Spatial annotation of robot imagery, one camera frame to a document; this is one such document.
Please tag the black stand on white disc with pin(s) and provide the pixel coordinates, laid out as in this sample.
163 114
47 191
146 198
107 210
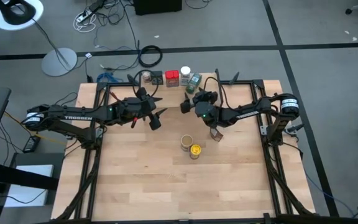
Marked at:
36 9

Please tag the green-lid oregano jar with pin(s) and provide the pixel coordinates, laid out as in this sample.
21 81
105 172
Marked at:
194 83

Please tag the black spice tin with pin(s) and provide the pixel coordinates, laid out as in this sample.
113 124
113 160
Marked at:
156 77

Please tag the yellow-lid spice jar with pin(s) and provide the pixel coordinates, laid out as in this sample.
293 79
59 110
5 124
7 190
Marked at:
195 151

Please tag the white power strip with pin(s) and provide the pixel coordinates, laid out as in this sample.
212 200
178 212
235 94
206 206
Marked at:
84 16

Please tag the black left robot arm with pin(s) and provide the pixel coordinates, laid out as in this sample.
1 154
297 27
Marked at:
73 116

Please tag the red-lid spice container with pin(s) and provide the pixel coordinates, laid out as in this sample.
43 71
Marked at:
172 77

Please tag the grey cabinet with white panel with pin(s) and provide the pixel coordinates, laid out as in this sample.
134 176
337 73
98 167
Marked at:
30 196

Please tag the black box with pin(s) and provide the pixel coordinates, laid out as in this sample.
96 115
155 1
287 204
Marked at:
157 6

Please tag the black beam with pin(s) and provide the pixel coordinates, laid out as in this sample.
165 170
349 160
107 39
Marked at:
17 177

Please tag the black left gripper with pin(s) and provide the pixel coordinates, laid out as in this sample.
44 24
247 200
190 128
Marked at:
138 107

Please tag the red tag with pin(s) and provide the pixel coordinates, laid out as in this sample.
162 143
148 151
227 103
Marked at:
113 96
134 123

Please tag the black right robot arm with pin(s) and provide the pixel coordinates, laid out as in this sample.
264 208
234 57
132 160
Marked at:
259 112

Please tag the brown-lid furikake jar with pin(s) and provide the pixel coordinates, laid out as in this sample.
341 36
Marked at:
186 141

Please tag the black power adapter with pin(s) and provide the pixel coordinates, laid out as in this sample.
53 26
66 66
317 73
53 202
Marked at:
31 143

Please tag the small tan-lid spice jar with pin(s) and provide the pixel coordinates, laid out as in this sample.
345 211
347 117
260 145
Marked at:
146 77

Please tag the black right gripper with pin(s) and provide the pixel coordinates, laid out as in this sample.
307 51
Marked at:
202 101

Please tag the grey round floor stand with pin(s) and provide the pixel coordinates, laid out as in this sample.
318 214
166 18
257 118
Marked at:
54 63

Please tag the black aluminium table frame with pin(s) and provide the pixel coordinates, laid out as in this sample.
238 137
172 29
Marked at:
258 84

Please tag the white-lid spice jar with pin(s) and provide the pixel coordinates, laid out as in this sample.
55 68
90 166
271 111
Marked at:
185 74

